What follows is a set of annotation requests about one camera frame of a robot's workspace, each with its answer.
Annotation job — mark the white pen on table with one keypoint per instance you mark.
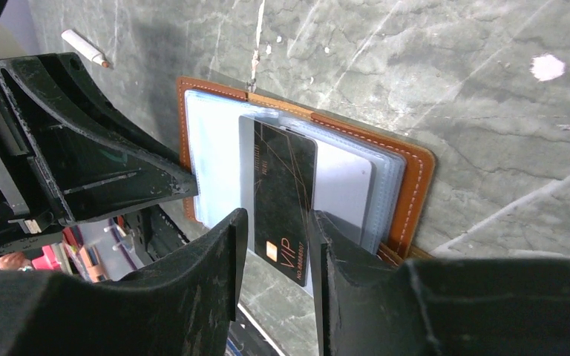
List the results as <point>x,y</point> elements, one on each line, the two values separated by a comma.
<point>83,46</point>

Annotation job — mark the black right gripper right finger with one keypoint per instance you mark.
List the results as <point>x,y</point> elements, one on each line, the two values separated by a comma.
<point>365,306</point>

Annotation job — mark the brown leather card holder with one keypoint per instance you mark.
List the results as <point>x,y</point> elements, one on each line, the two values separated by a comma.
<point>235,143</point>

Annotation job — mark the black right gripper view left finger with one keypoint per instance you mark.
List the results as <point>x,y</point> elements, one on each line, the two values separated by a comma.
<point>181,304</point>

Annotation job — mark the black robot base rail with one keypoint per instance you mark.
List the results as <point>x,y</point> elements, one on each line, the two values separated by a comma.
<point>153,234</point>

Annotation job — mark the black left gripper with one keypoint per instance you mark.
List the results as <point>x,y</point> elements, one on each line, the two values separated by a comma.
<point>67,155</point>

